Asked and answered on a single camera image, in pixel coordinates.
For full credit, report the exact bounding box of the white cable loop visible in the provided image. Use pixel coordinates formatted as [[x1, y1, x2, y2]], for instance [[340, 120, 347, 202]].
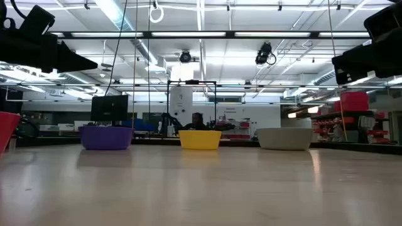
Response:
[[149, 4, 165, 24]]

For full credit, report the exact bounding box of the black computer monitor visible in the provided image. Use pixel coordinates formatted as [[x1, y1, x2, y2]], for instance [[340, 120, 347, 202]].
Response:
[[90, 94, 129, 123]]

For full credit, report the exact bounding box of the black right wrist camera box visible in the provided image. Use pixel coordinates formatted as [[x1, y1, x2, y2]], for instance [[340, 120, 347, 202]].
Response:
[[363, 1, 402, 40]]

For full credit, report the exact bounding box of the red plastic bowl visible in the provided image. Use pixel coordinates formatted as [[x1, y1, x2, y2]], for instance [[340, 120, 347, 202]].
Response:
[[0, 111, 21, 155]]

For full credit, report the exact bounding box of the black ceiling camera with cable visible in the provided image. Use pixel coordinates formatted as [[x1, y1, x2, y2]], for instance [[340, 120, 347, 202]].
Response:
[[254, 41, 278, 67]]

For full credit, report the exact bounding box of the person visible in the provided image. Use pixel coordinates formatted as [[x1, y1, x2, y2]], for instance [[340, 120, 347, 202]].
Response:
[[183, 112, 210, 131]]

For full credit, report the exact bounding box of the shelf rack with red bins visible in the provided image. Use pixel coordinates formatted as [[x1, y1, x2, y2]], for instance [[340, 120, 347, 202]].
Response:
[[310, 109, 394, 146]]

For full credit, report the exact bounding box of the yellow plastic bowl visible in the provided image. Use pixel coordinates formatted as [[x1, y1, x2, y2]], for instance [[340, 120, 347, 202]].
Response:
[[178, 129, 222, 151]]

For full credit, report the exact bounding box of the grey plastic bowl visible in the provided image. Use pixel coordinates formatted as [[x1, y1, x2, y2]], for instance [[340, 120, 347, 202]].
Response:
[[256, 127, 314, 151]]

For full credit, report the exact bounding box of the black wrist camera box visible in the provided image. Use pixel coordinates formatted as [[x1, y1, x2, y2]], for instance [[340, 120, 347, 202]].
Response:
[[17, 4, 57, 35], [363, 1, 402, 40]]

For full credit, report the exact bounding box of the yellow hanging cable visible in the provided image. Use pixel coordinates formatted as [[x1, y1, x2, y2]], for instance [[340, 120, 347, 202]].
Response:
[[338, 87, 349, 143]]

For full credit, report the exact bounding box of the black aluminium rig frame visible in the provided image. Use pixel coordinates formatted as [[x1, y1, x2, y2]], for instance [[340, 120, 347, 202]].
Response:
[[50, 30, 372, 41]]

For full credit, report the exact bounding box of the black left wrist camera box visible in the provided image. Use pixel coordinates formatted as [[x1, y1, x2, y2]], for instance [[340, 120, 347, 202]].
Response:
[[17, 4, 57, 35]]

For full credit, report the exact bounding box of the purple plastic bowl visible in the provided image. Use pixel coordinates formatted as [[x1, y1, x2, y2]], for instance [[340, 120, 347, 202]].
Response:
[[79, 125, 134, 151]]

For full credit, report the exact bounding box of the large red storage bin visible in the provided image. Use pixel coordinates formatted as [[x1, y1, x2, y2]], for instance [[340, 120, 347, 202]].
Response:
[[333, 91, 370, 113]]

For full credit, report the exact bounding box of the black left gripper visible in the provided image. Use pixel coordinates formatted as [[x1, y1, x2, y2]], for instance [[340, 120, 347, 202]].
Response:
[[0, 29, 99, 75]]

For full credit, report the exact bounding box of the silver ventilation duct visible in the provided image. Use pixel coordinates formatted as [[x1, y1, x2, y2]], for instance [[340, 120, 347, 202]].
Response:
[[94, 0, 160, 65]]

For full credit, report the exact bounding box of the black hanging cable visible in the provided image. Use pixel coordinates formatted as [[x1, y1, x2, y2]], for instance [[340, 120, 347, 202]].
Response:
[[104, 0, 129, 97]]

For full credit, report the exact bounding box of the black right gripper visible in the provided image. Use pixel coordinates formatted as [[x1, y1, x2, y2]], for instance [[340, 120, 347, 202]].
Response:
[[331, 29, 402, 86]]

